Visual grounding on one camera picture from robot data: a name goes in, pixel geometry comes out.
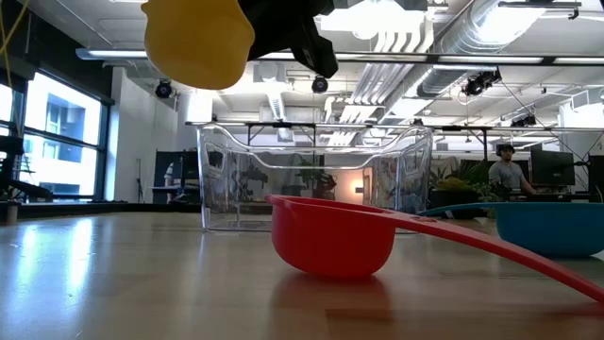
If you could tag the black spotlight cluster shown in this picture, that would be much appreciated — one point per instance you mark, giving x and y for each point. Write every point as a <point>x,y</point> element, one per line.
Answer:
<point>524,121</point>
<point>476,86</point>

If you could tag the large window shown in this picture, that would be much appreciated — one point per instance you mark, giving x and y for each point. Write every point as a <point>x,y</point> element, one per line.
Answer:
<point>61,141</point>

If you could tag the black aluminium table frame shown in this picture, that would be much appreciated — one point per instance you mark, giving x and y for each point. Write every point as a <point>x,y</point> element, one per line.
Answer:
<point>94,208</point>

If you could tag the clear plastic basket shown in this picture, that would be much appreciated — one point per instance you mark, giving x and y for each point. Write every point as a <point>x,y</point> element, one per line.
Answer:
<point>236,189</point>

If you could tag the black background rig frame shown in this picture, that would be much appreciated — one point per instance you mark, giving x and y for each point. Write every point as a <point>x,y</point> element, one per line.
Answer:
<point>283,125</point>

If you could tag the person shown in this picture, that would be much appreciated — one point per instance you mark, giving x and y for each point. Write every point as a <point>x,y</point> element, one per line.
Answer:
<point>507,175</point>

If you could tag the pink-red measuring cup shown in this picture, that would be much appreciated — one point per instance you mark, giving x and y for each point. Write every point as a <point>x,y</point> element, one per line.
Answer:
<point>330,236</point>

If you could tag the long ceiling light bar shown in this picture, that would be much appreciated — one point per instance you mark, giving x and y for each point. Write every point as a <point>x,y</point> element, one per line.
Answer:
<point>424,58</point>

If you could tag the teal measuring cup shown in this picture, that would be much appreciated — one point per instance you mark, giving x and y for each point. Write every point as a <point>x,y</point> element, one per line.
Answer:
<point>542,231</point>

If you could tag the yellow measuring cup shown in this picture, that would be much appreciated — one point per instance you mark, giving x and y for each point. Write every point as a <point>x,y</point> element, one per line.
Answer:
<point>198,42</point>

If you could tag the silver ventilation duct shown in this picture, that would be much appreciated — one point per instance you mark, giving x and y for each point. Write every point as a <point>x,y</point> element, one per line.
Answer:
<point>472,33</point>

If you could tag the black computer monitor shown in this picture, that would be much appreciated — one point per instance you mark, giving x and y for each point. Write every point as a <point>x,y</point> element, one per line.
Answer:
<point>552,167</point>
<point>597,172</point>

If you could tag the dark screen panel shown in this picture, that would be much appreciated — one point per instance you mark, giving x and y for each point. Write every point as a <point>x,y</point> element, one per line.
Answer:
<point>189,170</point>

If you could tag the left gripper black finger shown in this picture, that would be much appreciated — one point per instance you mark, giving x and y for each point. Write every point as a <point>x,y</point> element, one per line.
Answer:
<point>288,23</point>

